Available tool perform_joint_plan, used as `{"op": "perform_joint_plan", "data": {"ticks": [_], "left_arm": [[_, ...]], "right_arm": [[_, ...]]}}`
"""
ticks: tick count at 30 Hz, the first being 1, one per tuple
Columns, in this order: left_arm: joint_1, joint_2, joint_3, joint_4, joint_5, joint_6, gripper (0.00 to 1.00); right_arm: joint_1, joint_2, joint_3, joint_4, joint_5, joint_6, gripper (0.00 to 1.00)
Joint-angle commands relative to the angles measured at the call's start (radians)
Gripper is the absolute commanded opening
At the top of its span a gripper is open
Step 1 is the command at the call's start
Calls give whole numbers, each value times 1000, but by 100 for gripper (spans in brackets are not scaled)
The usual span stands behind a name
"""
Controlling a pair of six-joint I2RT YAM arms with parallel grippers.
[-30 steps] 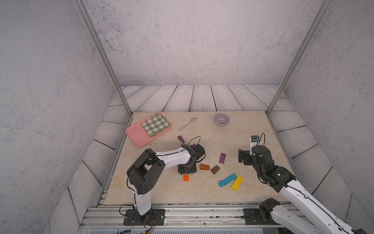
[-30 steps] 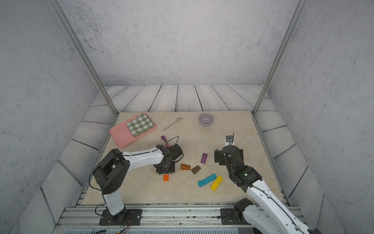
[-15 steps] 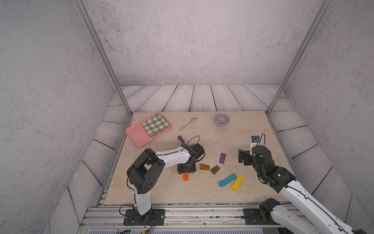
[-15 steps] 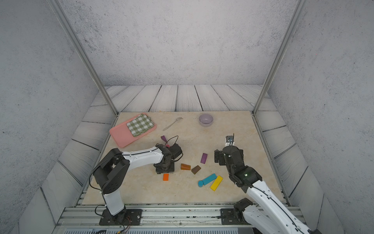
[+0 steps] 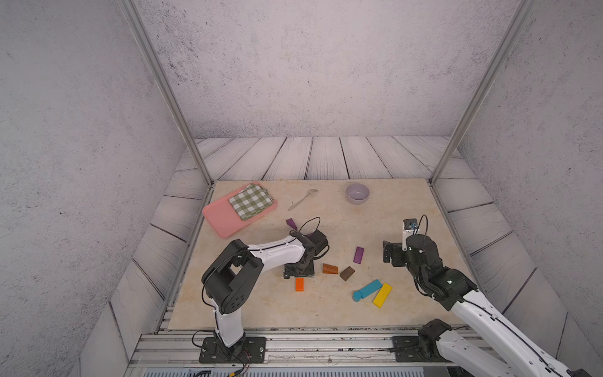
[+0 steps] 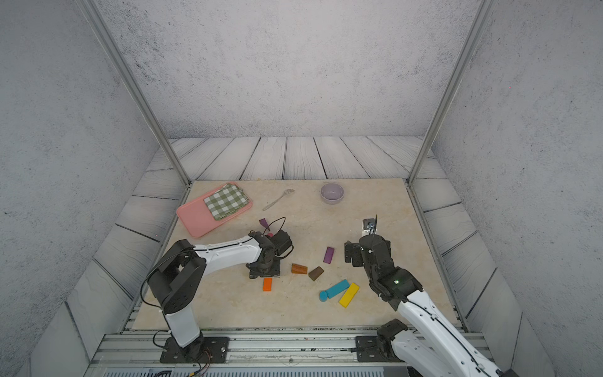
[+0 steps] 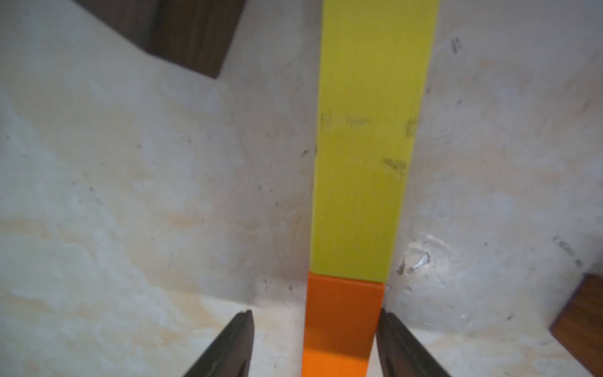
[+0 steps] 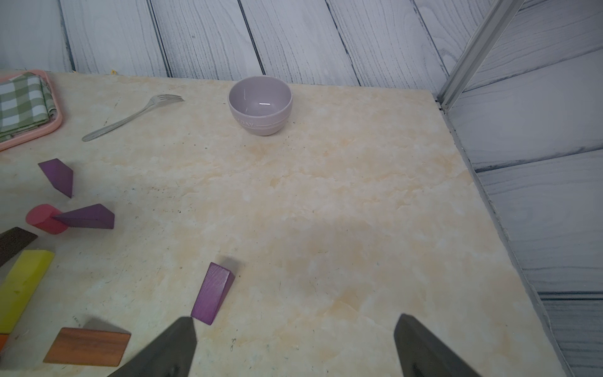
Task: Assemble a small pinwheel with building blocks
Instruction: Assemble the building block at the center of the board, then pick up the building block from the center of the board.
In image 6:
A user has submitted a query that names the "orange long block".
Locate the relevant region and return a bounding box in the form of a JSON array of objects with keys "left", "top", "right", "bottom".
[{"left": 262, "top": 277, "right": 273, "bottom": 292}]

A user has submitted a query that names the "orange brown block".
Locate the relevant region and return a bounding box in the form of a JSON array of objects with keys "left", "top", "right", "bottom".
[{"left": 291, "top": 263, "right": 308, "bottom": 275}]

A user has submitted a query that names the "teal cylinder block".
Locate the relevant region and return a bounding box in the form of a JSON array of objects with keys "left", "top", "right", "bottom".
[{"left": 319, "top": 280, "right": 350, "bottom": 302}]

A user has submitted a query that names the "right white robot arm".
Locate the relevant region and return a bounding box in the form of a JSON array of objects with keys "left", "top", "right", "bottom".
[{"left": 344, "top": 234, "right": 517, "bottom": 376}]

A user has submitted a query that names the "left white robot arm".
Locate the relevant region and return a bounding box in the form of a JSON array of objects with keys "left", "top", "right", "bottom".
[{"left": 144, "top": 230, "right": 294, "bottom": 350}]

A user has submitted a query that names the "dark brown block centre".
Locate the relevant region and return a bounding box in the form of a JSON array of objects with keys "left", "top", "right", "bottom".
[{"left": 308, "top": 266, "right": 324, "bottom": 281}]

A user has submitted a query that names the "yellow long block right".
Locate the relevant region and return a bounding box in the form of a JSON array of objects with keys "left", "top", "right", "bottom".
[{"left": 339, "top": 283, "right": 360, "bottom": 308}]

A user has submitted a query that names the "lilac bowl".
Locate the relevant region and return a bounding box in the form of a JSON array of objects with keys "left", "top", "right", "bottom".
[{"left": 320, "top": 182, "right": 345, "bottom": 205}]

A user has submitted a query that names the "green checkered cloth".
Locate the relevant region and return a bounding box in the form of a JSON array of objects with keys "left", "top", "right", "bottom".
[{"left": 204, "top": 183, "right": 250, "bottom": 221}]

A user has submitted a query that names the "pink plastic tray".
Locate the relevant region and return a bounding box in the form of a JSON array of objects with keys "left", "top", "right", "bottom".
[{"left": 177, "top": 182, "right": 253, "bottom": 238}]

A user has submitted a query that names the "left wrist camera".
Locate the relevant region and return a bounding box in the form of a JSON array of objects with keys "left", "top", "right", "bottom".
[{"left": 270, "top": 230, "right": 295, "bottom": 259}]

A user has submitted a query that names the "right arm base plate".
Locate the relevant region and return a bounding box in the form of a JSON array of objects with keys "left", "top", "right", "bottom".
[{"left": 353, "top": 336, "right": 402, "bottom": 363}]

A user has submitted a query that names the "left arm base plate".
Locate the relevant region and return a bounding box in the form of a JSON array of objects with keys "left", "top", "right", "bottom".
[{"left": 160, "top": 336, "right": 230, "bottom": 366}]

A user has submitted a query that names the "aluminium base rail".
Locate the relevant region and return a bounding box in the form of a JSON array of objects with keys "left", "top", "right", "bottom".
[{"left": 85, "top": 327, "right": 416, "bottom": 376}]

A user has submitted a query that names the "right aluminium frame post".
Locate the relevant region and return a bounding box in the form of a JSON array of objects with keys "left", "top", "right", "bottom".
[{"left": 407, "top": 0, "right": 496, "bottom": 187}]

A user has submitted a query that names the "aluminium frame post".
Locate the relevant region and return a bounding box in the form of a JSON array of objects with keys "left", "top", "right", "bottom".
[
  {"left": 407, "top": 0, "right": 496, "bottom": 187},
  {"left": 77, "top": 0, "right": 192, "bottom": 188}
]

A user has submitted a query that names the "left aluminium frame post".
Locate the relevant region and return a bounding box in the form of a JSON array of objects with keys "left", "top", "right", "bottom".
[{"left": 77, "top": 0, "right": 192, "bottom": 188}]

